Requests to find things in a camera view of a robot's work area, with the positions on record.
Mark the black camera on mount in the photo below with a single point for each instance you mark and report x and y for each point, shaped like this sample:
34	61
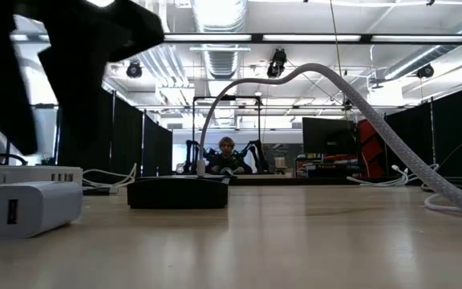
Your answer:
277	62

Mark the silver ventilation duct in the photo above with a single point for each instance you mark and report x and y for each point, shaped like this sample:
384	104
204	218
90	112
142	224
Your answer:
219	60

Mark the black metal stand frame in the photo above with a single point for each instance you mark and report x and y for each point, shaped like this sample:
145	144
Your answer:
194	132

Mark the black computer monitor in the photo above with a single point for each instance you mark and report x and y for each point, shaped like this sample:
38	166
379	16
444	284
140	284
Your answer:
327	136

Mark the red bin shelf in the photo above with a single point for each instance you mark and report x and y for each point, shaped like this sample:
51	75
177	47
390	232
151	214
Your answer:
371	154

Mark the long black power strip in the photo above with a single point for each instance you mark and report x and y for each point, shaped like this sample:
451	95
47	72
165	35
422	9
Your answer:
175	194

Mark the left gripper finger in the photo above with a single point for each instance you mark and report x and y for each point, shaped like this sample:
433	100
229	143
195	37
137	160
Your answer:
78	92
2	80

